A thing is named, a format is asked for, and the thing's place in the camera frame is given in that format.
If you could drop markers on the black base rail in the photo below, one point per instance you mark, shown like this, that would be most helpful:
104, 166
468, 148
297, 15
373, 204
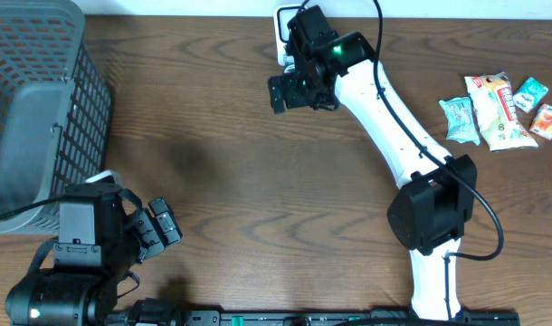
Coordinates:
375, 317

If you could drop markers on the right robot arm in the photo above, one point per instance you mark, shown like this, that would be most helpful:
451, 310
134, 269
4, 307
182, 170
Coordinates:
435, 191

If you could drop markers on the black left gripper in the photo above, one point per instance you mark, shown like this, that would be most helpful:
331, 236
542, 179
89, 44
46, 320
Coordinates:
150, 231

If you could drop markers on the white barcode scanner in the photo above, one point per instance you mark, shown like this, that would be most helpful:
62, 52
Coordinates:
281, 16

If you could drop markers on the green tissue pack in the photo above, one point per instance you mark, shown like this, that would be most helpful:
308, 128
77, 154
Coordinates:
530, 94

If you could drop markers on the orange tissue pack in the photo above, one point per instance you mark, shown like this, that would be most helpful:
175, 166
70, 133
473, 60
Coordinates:
542, 123

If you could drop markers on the white blue snack bag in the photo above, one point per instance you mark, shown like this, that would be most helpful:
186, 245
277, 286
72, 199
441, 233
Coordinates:
495, 110

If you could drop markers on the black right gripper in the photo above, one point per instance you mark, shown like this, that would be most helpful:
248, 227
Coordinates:
290, 96

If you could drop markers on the light green wipes pack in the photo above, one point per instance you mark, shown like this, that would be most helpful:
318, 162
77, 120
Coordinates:
461, 127

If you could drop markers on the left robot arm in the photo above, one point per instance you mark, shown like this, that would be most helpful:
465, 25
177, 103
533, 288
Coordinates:
73, 278

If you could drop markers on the grey plastic shopping basket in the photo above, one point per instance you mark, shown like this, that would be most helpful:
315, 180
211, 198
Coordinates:
55, 111

